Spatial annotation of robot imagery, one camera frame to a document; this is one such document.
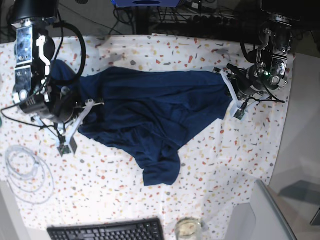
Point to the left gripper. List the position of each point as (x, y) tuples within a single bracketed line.
[(247, 82)]

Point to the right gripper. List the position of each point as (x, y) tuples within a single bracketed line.
[(61, 107)]

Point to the dark blue t-shirt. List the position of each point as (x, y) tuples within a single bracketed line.
[(151, 115)]

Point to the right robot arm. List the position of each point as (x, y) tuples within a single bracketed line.
[(35, 90)]

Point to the terrazzo pattern table cloth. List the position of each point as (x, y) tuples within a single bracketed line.
[(99, 184)]

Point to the blue box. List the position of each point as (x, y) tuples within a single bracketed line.
[(147, 3)]

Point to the black computer keyboard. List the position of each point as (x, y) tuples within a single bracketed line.
[(147, 229)]

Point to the clear glass jar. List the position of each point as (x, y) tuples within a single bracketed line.
[(188, 229)]

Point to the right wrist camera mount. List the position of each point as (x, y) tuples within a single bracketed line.
[(63, 133)]

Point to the black wire rack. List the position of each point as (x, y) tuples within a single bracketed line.
[(187, 14)]

